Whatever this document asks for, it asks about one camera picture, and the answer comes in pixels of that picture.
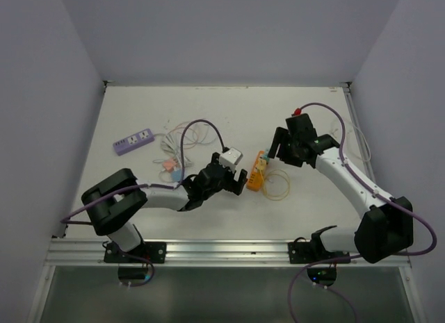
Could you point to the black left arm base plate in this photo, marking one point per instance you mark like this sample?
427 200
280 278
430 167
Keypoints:
152 251

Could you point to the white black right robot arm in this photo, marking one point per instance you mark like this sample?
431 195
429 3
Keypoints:
385 227

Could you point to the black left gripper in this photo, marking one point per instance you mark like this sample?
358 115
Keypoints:
243 178

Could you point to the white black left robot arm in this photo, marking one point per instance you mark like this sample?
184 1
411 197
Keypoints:
114 201

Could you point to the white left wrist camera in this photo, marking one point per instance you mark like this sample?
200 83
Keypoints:
230 158

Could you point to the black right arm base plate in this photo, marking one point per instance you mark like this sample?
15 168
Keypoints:
304 252

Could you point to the yellow charger plug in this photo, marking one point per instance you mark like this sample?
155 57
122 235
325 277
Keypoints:
261 166

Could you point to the purple power strip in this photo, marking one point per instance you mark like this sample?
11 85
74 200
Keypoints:
133 142

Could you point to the pink charger plug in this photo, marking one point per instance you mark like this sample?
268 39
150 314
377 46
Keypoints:
169 165

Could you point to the blue charger plug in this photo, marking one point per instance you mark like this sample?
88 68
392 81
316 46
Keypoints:
177 175

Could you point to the orange power strip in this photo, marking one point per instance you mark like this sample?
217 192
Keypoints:
255 181

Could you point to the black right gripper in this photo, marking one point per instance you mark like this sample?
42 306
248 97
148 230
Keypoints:
281 137

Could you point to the aluminium mounting rail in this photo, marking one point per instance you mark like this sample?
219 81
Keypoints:
176 253

